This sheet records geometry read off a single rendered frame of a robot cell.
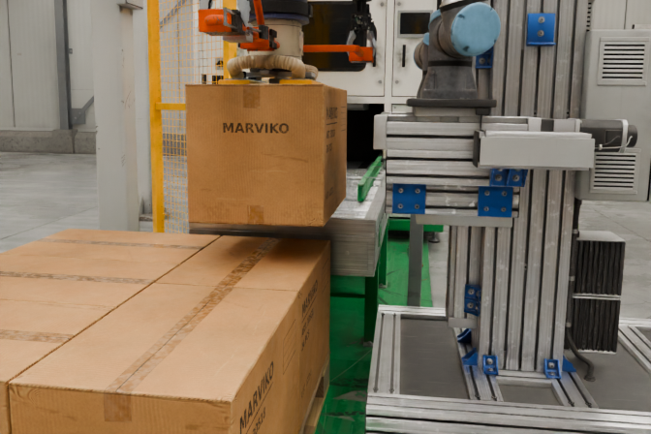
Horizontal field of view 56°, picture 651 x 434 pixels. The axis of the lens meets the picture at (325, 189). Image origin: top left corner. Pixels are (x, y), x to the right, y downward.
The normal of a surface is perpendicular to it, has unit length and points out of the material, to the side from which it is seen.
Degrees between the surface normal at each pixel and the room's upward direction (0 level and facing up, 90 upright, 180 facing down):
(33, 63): 90
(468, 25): 97
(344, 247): 90
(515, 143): 90
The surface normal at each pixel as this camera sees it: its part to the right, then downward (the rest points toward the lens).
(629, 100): -0.12, 0.14
